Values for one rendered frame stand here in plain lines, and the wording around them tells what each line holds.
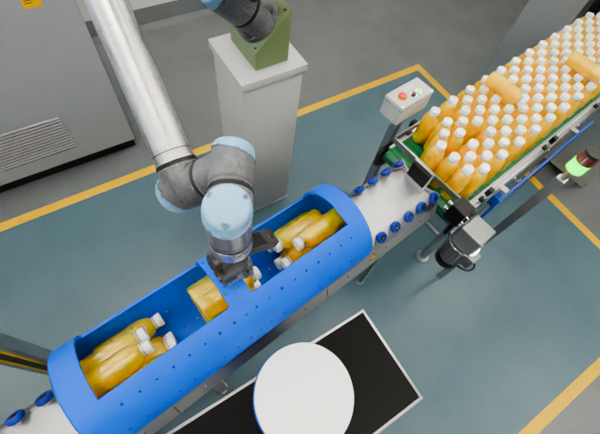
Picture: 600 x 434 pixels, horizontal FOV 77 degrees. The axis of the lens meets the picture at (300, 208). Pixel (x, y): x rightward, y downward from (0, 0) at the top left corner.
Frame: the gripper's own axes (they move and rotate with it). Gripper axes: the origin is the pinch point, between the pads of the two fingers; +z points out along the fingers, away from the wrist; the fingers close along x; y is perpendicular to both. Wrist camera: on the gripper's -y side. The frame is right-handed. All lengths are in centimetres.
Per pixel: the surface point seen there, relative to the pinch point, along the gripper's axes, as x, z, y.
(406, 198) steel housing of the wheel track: 3, 31, -76
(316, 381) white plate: 32.7, 19.8, -2.0
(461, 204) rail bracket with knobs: 19, 23, -87
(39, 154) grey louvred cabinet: -163, 99, 38
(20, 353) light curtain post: -30, 37, 63
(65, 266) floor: -102, 124, 58
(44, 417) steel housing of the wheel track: -7, 31, 62
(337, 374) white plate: 35.1, 19.8, -8.1
